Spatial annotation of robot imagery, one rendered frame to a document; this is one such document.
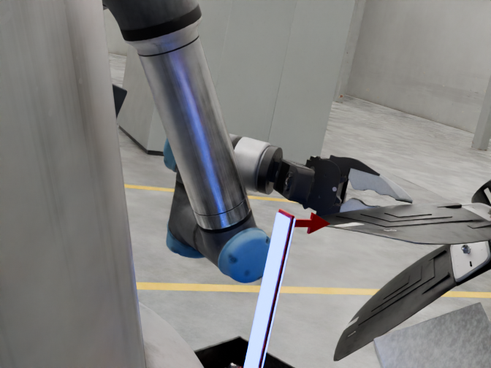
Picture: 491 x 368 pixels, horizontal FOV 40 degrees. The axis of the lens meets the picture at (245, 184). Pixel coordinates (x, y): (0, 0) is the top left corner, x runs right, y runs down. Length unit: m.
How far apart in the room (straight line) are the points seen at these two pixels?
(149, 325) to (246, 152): 0.82
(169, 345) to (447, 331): 0.81
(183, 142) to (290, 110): 6.55
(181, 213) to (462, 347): 0.43
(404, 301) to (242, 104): 6.12
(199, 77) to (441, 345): 0.46
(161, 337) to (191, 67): 0.66
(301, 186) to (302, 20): 6.47
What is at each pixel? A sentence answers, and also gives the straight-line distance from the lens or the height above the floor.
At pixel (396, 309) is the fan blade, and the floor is 1.00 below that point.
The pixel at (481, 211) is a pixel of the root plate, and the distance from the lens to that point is 0.98.
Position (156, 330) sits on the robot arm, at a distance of 0.16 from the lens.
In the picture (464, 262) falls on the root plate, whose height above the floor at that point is 1.10.
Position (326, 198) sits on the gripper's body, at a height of 1.17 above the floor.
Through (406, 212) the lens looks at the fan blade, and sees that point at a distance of 0.88.
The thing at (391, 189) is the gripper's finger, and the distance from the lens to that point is 0.93.
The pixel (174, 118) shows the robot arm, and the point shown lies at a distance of 0.82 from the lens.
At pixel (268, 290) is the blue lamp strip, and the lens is 0.74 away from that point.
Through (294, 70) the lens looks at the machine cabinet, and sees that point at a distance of 7.31.
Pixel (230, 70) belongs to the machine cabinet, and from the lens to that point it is 7.01.
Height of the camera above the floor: 1.36
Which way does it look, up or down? 12 degrees down
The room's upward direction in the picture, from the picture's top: 11 degrees clockwise
